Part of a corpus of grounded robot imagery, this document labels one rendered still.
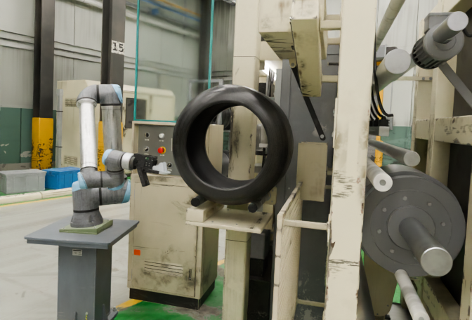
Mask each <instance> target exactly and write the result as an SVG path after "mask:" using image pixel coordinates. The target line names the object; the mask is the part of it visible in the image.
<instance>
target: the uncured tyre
mask: <svg viewBox="0 0 472 320"><path fill-rule="evenodd" d="M236 106H243V107H246V108H247V109H249V110H250V111H252V112H253V113H254V114H255V115H256V116H257V117H258V119H259V120H260V121H261V123H262V124H263V127H264V128H265V132H266V135H267V139H268V154H267V158H266V160H265V163H264V166H263V168H262V169H261V171H260V173H259V174H258V175H257V176H256V177H255V178H253V179H250V180H234V179H231V178H228V177H226V176H224V175H223V174H221V173H219V172H218V171H217V170H216V169H215V168H214V166H213V165H212V164H211V162H210V160H209V158H208V155H207V151H206V145H205V140H206V135H207V130H208V128H209V126H210V124H211V122H212V121H213V120H214V118H215V117H216V116H217V115H218V114H220V113H221V112H222V111H224V110H226V109H228V108H231V107H236ZM293 150H294V139H293V133H292V129H291V126H290V123H289V120H288V118H287V116H286V115H285V113H284V112H283V110H282V109H281V108H280V106H279V105H278V104H277V103H276V102H275V101H274V100H272V99H271V98H269V97H268V96H267V95H265V94H263V93H261V92H259V91H256V90H254V89H252V88H250V87H246V86H241V85H236V84H226V85H220V86H215V87H213V88H209V89H207V90H205V91H203V92H201V93H200V94H199V95H197V96H196V97H194V98H193V99H192V100H191V101H190V102H189V103H188V104H187V105H186V106H185V107H184V109H183V111H182V112H181V113H180V115H179V117H178V119H177V122H176V125H175V127H174V130H173V137H172V151H173V159H174V161H175V165H176V168H177V169H178V172H179V174H180V175H181V177H182V179H183V180H184V182H185V183H186V184H187V185H188V187H189V188H190V189H191V190H193V191H194V192H195V193H196V194H198V195H200V196H201V197H203V198H204V199H207V200H209V201H212V202H214V203H217V204H223V205H230V206H235V205H242V204H247V203H250V202H252V201H255V200H257V199H260V198H261V197H262V196H264V195H266V194H267V193H268V192H269V191H270V190H271V189H272V188H273V187H274V186H275V185H276V184H277V183H278V182H279V181H280V180H281V179H282V178H283V176H284V174H285V173H286V172H287V169H288V167H289V165H290V163H291V158H292V154H293Z"/></svg>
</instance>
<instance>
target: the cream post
mask: <svg viewBox="0 0 472 320"><path fill-rule="evenodd" d="M259 3H260V0H236V9H235V39H234V55H233V71H232V84H236V85H241V86H246V87H250V88H252V89H254V90H256V91H258V81H259V66H260V52H261V35H260V34H259V32H258V16H259ZM256 125H257V116H256V115H255V114H254V113H253V112H252V111H250V110H249V109H247V108H246V107H243V106H236V107H231V120H230V149H229V164H228V177H229V178H231V179H234V180H250V179H253V178H254V167H255V153H256ZM249 204H250V203H247V204H242V205H235V206H230V205H227V208H230V209H237V210H245V211H248V206H249ZM250 254H251V232H241V231H234V230H227V229H226V230H225V258H224V267H225V270H224V280H223V306H222V320H247V308H248V297H249V269H250Z"/></svg>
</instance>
